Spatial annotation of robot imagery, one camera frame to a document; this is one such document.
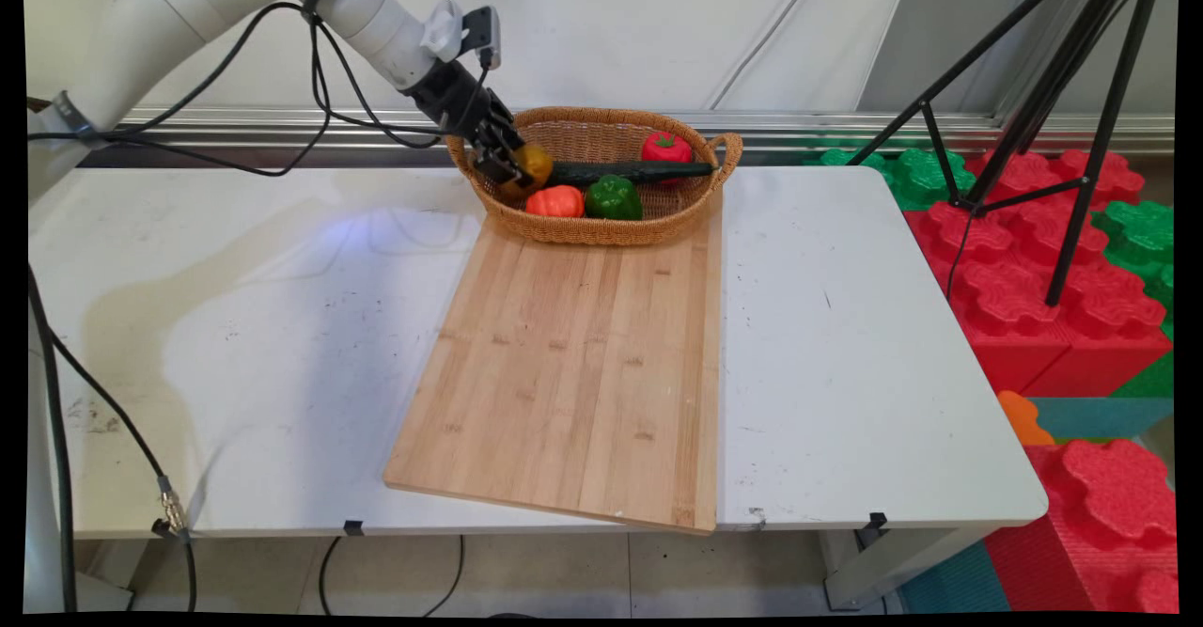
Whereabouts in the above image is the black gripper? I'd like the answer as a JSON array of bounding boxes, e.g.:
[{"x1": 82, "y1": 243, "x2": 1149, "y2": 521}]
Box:
[{"x1": 404, "y1": 60, "x2": 528, "y2": 187}]

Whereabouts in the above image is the yellow toy bell pepper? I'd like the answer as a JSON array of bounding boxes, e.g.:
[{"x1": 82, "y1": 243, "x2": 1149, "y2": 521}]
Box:
[{"x1": 498, "y1": 142, "x2": 555, "y2": 202}]

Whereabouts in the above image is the orange toy bell pepper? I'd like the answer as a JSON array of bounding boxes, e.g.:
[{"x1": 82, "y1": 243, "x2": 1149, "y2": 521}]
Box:
[{"x1": 523, "y1": 185, "x2": 586, "y2": 219}]

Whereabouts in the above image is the woven wicker basket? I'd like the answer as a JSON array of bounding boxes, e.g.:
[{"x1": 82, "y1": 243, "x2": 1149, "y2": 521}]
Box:
[{"x1": 445, "y1": 106, "x2": 744, "y2": 248}]

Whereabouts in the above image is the green toy bell pepper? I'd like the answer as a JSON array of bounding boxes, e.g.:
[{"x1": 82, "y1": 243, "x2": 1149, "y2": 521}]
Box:
[{"x1": 584, "y1": 174, "x2": 645, "y2": 222}]

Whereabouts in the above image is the dark green toy cucumber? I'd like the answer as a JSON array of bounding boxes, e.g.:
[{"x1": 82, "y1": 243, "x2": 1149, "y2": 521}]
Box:
[{"x1": 545, "y1": 161, "x2": 721, "y2": 189}]

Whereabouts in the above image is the red toy bell pepper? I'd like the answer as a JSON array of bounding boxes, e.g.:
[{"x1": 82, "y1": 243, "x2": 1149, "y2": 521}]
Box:
[{"x1": 641, "y1": 133, "x2": 695, "y2": 165}]

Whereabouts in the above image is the bamboo cutting board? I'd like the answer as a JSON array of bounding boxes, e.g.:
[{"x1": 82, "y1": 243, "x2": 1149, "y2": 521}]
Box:
[{"x1": 383, "y1": 187, "x2": 724, "y2": 536}]

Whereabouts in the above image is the green foam block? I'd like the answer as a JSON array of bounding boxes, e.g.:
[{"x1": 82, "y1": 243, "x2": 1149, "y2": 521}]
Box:
[
  {"x1": 804, "y1": 146, "x2": 978, "y2": 213},
  {"x1": 1090, "y1": 199, "x2": 1176, "y2": 338}
]

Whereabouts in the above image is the large red foam block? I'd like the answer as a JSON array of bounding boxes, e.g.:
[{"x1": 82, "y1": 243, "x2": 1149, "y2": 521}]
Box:
[{"x1": 902, "y1": 149, "x2": 1172, "y2": 399}]

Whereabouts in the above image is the black tripod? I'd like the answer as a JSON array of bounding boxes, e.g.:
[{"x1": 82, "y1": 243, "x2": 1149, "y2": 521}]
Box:
[{"x1": 846, "y1": 0, "x2": 1167, "y2": 308}]

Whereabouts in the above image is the grey table leg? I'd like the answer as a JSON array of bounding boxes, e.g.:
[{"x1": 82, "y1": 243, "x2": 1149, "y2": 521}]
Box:
[{"x1": 820, "y1": 525, "x2": 980, "y2": 611}]

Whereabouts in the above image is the orange foam piece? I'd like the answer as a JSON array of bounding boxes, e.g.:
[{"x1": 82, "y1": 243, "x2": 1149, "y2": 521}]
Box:
[{"x1": 997, "y1": 390, "x2": 1056, "y2": 447}]

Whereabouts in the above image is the teal foam mat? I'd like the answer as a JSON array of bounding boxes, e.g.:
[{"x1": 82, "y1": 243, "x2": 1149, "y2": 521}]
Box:
[{"x1": 898, "y1": 542, "x2": 1012, "y2": 615}]

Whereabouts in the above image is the teal foam block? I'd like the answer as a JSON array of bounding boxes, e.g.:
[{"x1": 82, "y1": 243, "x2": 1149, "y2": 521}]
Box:
[{"x1": 1029, "y1": 397, "x2": 1176, "y2": 442}]

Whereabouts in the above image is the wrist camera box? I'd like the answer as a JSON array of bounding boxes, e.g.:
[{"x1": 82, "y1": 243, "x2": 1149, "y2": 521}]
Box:
[{"x1": 460, "y1": 6, "x2": 503, "y2": 71}]

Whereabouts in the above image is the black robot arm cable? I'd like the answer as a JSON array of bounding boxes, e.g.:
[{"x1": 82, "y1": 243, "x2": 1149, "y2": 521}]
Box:
[{"x1": 26, "y1": 0, "x2": 492, "y2": 179}]

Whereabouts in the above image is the aluminium wall rail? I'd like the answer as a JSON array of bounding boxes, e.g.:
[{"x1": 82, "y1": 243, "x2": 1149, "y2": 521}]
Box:
[{"x1": 113, "y1": 107, "x2": 1176, "y2": 154}]

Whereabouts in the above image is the black cable under table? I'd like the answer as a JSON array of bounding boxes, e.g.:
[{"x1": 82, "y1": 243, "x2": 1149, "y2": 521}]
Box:
[{"x1": 318, "y1": 534, "x2": 467, "y2": 619}]

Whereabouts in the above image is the black cable with metal connector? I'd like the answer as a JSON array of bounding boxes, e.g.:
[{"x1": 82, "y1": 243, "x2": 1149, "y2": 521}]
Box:
[{"x1": 26, "y1": 268, "x2": 199, "y2": 614}]

